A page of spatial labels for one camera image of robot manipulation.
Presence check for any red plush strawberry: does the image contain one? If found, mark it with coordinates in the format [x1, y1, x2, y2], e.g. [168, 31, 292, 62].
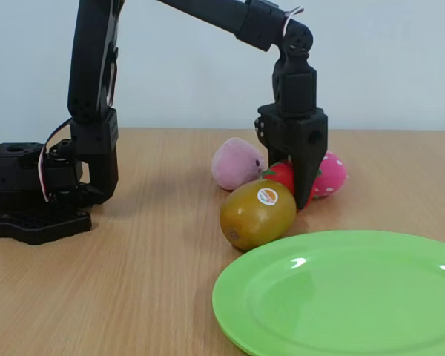
[261, 159, 322, 211]

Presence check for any pink plush strawberry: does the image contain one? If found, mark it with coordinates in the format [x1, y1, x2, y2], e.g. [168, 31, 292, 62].
[311, 151, 348, 200]

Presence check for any green plastic plate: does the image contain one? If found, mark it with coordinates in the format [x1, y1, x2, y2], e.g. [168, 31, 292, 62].
[211, 229, 445, 356]

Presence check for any pink plush peach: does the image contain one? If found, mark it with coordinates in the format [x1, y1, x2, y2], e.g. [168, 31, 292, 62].
[211, 137, 270, 191]

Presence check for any brown kiwi with sticker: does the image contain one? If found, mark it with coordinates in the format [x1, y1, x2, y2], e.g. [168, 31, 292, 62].
[219, 179, 297, 250]

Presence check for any red white servo wire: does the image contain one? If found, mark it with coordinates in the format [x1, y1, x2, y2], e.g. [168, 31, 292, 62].
[283, 6, 305, 38]
[39, 118, 73, 203]

